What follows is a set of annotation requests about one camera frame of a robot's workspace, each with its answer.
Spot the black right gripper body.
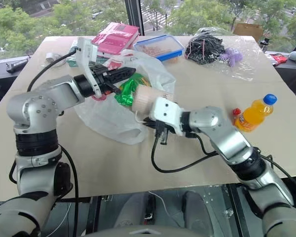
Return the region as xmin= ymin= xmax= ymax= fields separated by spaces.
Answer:
xmin=153 ymin=120 xmax=176 ymax=146

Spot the pink red box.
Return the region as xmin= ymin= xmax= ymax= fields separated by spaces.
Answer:
xmin=91 ymin=22 xmax=140 ymax=57

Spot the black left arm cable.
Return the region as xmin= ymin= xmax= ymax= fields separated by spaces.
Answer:
xmin=8 ymin=145 xmax=80 ymax=237

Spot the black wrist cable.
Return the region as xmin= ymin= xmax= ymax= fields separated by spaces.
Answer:
xmin=26 ymin=47 xmax=80 ymax=93
xmin=151 ymin=133 xmax=221 ymax=173

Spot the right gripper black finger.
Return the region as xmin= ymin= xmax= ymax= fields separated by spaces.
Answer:
xmin=142 ymin=118 xmax=157 ymax=129

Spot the orange soda bottle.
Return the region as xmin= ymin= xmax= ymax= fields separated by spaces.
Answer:
xmin=233 ymin=93 xmax=278 ymax=133

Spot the black device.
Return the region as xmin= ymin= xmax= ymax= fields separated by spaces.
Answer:
xmin=5 ymin=56 xmax=30 ymax=74

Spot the beige cylindrical cup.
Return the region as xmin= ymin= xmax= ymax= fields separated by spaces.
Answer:
xmin=131 ymin=85 xmax=169 ymax=117

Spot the white tape roll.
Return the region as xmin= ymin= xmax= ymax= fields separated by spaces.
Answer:
xmin=44 ymin=51 xmax=58 ymax=63

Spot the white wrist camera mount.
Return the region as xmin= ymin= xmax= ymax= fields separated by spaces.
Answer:
xmin=149 ymin=97 xmax=184 ymax=136
xmin=76 ymin=37 xmax=102 ymax=97

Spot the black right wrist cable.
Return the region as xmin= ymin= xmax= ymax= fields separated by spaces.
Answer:
xmin=151 ymin=133 xmax=221 ymax=173

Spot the brown paper bag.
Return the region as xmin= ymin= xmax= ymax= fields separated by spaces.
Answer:
xmin=232 ymin=22 xmax=264 ymax=42

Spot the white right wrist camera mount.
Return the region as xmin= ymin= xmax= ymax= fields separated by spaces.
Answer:
xmin=149 ymin=97 xmax=184 ymax=136

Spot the bag of black clips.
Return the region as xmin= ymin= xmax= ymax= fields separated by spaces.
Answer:
xmin=184 ymin=27 xmax=227 ymax=65

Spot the white plastic bag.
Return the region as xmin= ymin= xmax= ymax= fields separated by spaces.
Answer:
xmin=73 ymin=48 xmax=176 ymax=146

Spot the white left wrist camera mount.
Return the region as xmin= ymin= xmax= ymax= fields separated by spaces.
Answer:
xmin=76 ymin=37 xmax=102 ymax=97

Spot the blue-lidded clear plastic container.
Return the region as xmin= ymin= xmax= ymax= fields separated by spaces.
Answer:
xmin=133 ymin=35 xmax=184 ymax=61

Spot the green snack packet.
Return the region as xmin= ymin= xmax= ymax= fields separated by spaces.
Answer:
xmin=113 ymin=73 xmax=152 ymax=108

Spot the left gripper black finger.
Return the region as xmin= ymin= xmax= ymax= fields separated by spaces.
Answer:
xmin=106 ymin=67 xmax=136 ymax=79
xmin=107 ymin=73 xmax=135 ymax=86

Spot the red packet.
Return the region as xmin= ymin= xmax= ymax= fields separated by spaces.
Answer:
xmin=271 ymin=54 xmax=288 ymax=66

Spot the pink round lid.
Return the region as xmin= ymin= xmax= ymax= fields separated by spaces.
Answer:
xmin=92 ymin=93 xmax=109 ymax=102

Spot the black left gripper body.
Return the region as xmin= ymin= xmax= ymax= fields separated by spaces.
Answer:
xmin=89 ymin=64 xmax=122 ymax=95

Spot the purple plush toy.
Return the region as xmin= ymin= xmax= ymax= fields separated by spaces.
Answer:
xmin=219 ymin=47 xmax=244 ymax=67

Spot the clear plastic bag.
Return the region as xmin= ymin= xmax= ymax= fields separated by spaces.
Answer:
xmin=212 ymin=37 xmax=264 ymax=82

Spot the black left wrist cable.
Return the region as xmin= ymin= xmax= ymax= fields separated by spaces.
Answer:
xmin=26 ymin=47 xmax=80 ymax=93

